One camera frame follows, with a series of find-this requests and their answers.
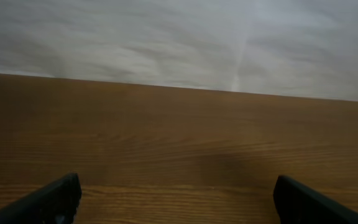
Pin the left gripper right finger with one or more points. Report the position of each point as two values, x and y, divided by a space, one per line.
306 205

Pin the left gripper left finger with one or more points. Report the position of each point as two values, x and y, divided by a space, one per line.
42 205

